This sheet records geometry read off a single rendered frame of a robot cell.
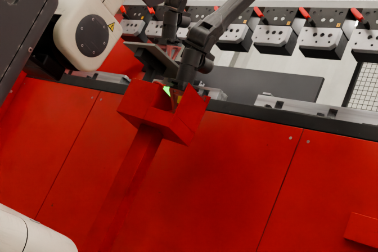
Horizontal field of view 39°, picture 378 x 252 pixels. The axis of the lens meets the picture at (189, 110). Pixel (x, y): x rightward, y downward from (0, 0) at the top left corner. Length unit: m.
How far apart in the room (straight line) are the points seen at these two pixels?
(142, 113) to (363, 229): 0.70
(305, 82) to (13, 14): 1.76
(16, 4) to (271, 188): 0.92
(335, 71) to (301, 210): 5.60
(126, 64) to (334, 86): 4.19
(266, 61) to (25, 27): 6.61
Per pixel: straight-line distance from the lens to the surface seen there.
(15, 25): 1.00
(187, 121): 1.62
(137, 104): 1.62
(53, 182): 2.20
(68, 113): 2.33
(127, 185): 1.59
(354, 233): 1.42
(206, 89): 2.05
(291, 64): 7.32
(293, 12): 2.04
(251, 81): 2.68
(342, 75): 6.97
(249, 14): 2.14
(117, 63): 3.08
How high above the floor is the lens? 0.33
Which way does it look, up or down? 15 degrees up
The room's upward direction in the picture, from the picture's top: 25 degrees clockwise
